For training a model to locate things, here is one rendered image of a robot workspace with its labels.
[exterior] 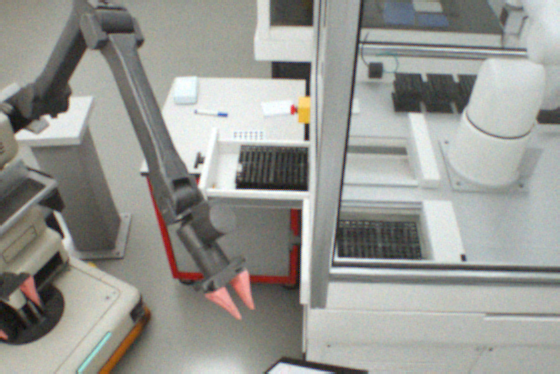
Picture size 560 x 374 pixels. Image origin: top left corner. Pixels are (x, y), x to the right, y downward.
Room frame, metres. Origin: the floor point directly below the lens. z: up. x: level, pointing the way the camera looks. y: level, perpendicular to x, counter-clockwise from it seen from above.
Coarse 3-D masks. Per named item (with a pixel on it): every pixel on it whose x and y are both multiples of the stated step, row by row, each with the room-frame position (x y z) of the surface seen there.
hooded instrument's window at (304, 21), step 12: (276, 0) 2.00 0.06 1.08; (288, 0) 2.00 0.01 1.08; (300, 0) 1.99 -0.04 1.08; (312, 0) 1.99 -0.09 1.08; (276, 12) 2.00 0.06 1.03; (288, 12) 2.00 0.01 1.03; (300, 12) 1.99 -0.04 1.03; (312, 12) 1.99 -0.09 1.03; (276, 24) 2.00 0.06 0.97; (288, 24) 2.00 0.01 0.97; (300, 24) 1.99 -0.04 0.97; (312, 24) 1.99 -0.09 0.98
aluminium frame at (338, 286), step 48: (336, 0) 0.62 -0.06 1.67; (336, 48) 0.62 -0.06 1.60; (336, 96) 0.63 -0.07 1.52; (336, 144) 0.62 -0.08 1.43; (336, 192) 0.62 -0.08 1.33; (336, 240) 0.64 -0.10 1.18; (336, 288) 0.62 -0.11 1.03; (384, 288) 0.62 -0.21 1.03; (432, 288) 0.62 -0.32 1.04; (480, 288) 0.61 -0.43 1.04; (528, 288) 0.61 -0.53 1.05
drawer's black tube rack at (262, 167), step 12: (252, 156) 1.24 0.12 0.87; (264, 156) 1.25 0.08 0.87; (276, 156) 1.22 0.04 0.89; (288, 156) 1.22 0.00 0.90; (300, 156) 1.22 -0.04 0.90; (252, 168) 1.16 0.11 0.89; (264, 168) 1.16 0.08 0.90; (276, 168) 1.16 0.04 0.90; (288, 168) 1.16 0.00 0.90; (300, 168) 1.16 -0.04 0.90; (252, 180) 1.10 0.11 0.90; (264, 180) 1.10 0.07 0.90; (276, 180) 1.10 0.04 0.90; (288, 180) 1.10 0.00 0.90; (300, 180) 1.10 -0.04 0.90
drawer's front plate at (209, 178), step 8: (216, 128) 1.32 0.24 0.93; (216, 136) 1.29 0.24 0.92; (208, 144) 1.24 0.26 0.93; (216, 144) 1.27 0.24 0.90; (208, 152) 1.19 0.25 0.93; (216, 152) 1.26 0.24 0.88; (208, 160) 1.16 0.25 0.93; (216, 160) 1.24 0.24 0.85; (208, 168) 1.12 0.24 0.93; (208, 176) 1.11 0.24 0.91; (200, 184) 1.05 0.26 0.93; (208, 184) 1.09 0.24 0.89
